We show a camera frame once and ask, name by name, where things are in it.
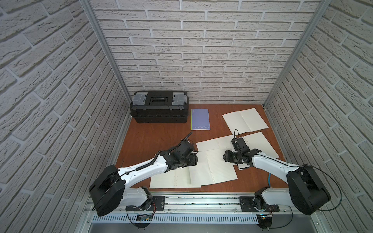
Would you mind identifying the purple cover notebook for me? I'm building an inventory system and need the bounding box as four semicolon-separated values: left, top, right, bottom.
190;109;210;131

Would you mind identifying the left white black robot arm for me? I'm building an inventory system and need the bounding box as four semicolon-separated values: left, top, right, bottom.
89;139;198;216

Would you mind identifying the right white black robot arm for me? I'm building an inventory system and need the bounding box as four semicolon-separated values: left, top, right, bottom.
222;138;331;216

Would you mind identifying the black plastic toolbox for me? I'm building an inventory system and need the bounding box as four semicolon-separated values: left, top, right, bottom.
130;90;189;123

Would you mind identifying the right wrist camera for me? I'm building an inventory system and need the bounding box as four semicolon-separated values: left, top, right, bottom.
231;138;250;151

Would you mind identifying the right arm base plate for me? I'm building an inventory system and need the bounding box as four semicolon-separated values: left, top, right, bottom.
239;196;280;213

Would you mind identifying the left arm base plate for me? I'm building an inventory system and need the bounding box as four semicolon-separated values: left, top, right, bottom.
125;196;166;212

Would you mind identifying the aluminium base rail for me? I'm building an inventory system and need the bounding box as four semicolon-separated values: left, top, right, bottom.
81;192;303;229

